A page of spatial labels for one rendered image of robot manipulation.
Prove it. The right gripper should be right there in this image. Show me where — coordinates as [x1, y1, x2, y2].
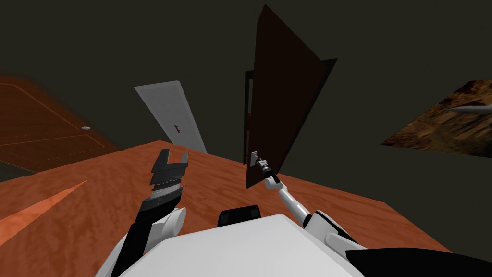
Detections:
[250, 151, 271, 175]

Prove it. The dark brown door leaf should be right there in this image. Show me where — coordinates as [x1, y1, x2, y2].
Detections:
[245, 3, 327, 189]

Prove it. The orange panelled door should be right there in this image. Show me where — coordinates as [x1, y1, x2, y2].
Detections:
[0, 76, 120, 174]

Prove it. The white door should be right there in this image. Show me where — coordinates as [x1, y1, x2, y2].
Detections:
[134, 80, 208, 154]

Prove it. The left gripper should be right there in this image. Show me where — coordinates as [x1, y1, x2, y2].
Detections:
[150, 149, 190, 193]

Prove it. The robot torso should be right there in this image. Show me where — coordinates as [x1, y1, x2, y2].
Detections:
[117, 205, 366, 277]

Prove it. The brown picture on wall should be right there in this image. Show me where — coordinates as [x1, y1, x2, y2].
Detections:
[380, 79, 492, 159]

